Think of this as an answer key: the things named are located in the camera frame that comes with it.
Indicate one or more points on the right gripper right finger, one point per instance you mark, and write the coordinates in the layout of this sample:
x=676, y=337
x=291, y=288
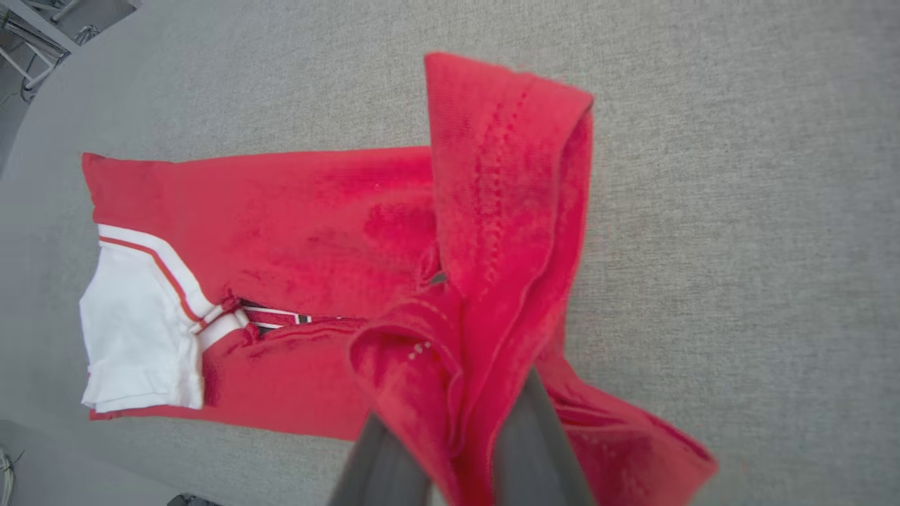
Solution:
x=541, y=464

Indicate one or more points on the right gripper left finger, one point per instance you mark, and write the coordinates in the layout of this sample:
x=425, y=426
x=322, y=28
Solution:
x=380, y=478

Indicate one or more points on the red and white garment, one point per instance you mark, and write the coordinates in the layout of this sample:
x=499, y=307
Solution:
x=316, y=225

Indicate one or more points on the metal frame legs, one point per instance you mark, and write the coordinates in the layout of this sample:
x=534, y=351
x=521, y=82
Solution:
x=35, y=49

